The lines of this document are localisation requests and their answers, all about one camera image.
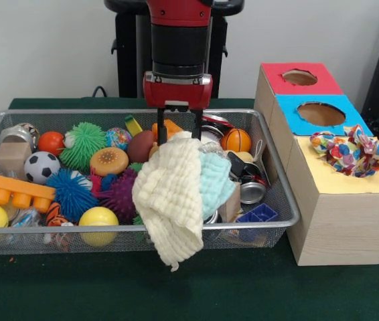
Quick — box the wooden box with three holes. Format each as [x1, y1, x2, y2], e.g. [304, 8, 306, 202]
[253, 62, 379, 267]

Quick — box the mint green cloth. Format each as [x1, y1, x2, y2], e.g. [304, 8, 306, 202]
[198, 152, 236, 221]

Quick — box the purple spiky ball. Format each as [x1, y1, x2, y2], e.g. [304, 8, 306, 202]
[97, 167, 139, 224]

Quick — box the toy burger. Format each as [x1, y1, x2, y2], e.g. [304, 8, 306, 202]
[90, 146, 130, 177]

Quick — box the dark green table cloth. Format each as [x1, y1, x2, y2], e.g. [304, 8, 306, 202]
[0, 96, 379, 321]

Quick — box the green spiky ball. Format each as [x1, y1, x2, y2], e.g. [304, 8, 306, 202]
[58, 122, 108, 173]

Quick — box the silver mesh bin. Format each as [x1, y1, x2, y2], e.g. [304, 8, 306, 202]
[0, 108, 301, 257]

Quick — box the colourful dotted cloth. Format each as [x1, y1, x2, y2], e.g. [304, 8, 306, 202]
[309, 125, 379, 168]
[326, 150, 379, 178]

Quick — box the cream waffle cloth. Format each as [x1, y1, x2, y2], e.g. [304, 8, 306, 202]
[131, 131, 206, 272]

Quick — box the orange toy brick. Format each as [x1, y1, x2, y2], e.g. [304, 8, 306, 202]
[0, 170, 58, 214]

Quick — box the black and white soccer ball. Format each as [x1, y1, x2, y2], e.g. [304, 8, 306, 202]
[24, 151, 62, 185]

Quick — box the blue spiky ball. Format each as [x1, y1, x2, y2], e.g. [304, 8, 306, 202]
[46, 169, 100, 224]

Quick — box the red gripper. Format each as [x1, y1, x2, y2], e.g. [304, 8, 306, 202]
[142, 71, 214, 146]

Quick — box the plain yellow ball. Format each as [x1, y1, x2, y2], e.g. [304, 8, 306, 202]
[78, 206, 120, 247]

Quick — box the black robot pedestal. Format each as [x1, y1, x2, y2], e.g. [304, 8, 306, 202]
[104, 0, 246, 99]

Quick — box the plain orange ball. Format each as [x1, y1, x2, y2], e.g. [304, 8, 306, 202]
[37, 131, 66, 156]

